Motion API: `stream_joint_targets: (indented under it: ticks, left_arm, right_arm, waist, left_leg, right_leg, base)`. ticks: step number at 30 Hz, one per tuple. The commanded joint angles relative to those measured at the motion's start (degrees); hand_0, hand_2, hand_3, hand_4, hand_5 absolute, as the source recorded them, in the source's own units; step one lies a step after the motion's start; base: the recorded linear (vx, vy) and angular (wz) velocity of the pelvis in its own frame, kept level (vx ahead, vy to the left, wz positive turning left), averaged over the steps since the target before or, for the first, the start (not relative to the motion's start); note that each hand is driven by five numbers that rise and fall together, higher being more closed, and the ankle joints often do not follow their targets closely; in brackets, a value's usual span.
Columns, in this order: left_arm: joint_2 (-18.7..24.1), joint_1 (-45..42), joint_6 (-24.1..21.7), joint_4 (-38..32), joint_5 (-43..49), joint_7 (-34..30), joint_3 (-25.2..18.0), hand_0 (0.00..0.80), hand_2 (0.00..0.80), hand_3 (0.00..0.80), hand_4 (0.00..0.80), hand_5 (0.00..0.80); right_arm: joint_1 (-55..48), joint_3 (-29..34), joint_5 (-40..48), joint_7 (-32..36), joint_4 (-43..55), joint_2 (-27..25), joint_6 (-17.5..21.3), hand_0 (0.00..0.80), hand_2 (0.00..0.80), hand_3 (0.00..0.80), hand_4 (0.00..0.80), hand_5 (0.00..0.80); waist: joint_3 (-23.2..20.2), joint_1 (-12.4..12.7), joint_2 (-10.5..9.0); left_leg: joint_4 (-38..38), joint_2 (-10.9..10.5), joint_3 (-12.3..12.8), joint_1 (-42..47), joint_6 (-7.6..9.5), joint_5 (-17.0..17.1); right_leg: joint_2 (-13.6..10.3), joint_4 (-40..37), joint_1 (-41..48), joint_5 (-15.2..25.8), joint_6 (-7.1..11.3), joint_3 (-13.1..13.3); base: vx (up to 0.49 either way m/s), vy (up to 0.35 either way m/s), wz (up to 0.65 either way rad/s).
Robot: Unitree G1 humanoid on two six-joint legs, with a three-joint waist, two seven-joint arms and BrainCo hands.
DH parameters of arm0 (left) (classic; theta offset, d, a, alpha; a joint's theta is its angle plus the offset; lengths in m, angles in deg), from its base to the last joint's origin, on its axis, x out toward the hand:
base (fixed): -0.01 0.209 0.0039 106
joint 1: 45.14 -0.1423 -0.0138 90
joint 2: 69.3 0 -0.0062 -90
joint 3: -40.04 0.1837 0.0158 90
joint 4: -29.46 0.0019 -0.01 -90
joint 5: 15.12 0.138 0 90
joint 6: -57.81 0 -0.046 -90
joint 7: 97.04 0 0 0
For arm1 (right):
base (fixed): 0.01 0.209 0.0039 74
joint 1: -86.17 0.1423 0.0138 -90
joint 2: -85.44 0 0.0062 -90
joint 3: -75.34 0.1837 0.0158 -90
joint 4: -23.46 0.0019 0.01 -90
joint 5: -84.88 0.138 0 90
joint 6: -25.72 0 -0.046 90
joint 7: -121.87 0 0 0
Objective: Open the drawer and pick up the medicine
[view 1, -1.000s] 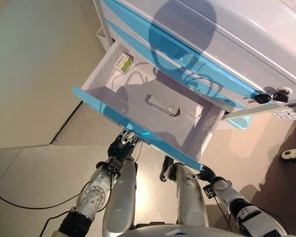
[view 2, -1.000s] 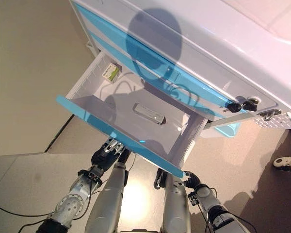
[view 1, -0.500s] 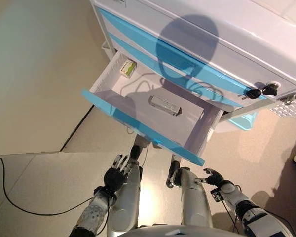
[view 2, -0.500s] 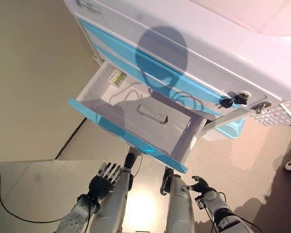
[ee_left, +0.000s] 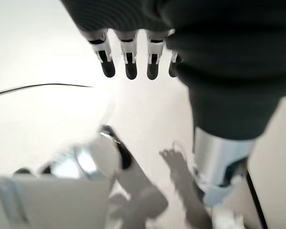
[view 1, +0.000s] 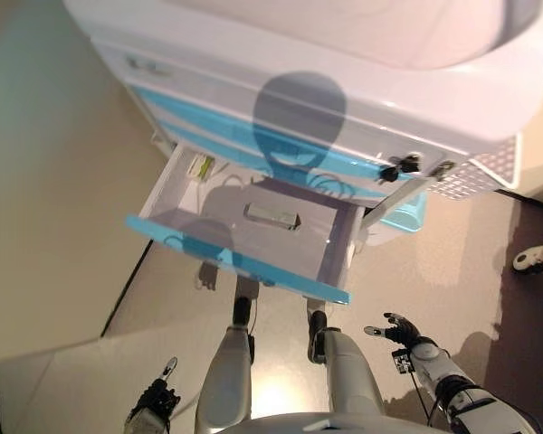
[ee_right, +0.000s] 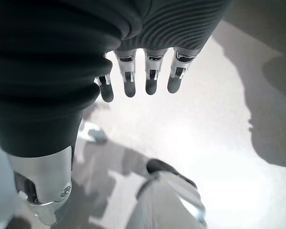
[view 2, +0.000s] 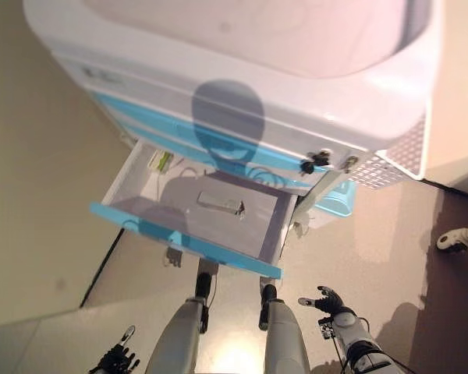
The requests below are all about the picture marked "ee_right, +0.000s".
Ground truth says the cart caster wheel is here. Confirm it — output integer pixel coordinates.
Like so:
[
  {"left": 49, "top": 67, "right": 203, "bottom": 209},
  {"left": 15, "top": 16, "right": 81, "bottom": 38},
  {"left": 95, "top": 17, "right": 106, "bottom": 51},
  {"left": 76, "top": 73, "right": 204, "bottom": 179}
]
[{"left": 87, "top": 123, "right": 108, "bottom": 145}]

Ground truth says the grey right robot leg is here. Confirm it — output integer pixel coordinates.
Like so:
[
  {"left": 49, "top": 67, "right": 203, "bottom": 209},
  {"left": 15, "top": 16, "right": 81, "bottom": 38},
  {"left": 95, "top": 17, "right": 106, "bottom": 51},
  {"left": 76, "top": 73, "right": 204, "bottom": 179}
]
[{"left": 128, "top": 158, "right": 208, "bottom": 229}]

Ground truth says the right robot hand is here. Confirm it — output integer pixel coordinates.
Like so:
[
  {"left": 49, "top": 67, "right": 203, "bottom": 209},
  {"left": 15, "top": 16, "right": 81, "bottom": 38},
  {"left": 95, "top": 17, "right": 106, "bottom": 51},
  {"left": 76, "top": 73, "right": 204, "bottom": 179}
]
[{"left": 0, "top": 0, "right": 234, "bottom": 226}]

